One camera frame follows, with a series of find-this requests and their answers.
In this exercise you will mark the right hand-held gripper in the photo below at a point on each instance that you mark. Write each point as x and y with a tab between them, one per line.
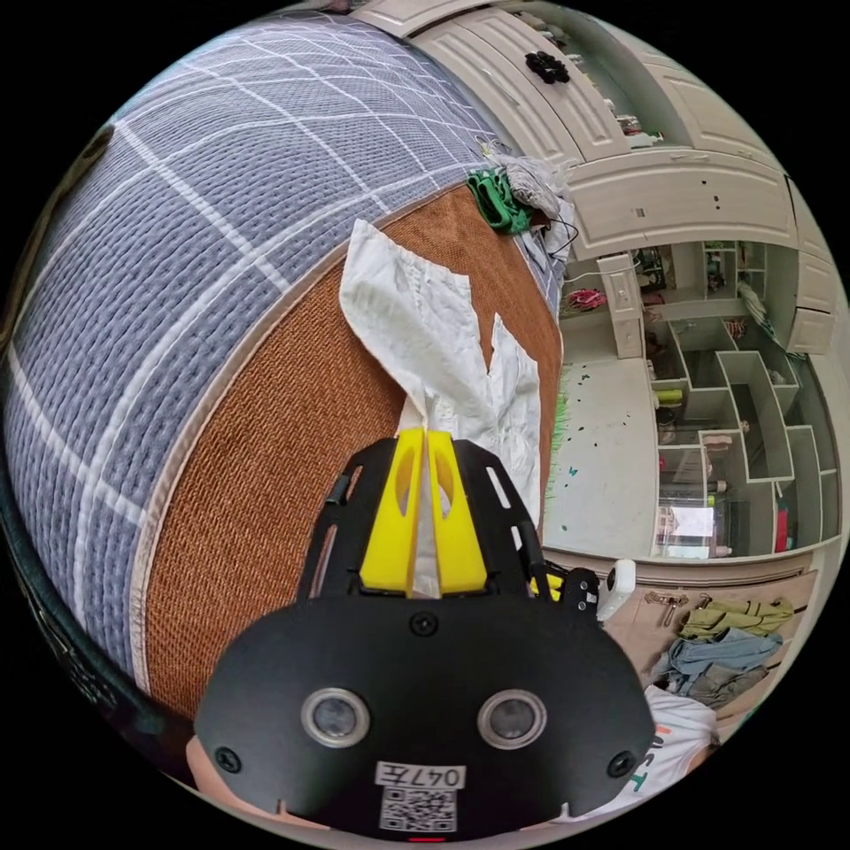
579	591

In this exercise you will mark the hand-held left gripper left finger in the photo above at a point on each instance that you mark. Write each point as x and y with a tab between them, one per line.
388	531

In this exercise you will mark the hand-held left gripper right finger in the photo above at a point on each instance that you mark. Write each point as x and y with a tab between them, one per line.
458	538

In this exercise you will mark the white shorts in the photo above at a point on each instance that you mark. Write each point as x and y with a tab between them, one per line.
425	312

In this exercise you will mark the person's left hand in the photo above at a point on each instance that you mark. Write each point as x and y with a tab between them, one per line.
202	764

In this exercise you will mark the pile of clothes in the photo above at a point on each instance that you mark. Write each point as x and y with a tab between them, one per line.
508	192
720	654

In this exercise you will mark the person's body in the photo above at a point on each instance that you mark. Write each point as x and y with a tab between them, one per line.
677	737

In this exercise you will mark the white open shelf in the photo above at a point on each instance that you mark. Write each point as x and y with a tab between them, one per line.
744	412

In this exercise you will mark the small white cabinet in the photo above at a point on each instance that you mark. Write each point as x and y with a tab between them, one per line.
619	309

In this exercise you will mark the bed with checked quilt and mat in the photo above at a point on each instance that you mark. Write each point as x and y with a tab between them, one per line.
199	232

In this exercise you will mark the white cupboard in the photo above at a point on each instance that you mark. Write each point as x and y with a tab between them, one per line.
671	179

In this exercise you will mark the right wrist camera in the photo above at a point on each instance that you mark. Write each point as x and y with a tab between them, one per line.
615	588

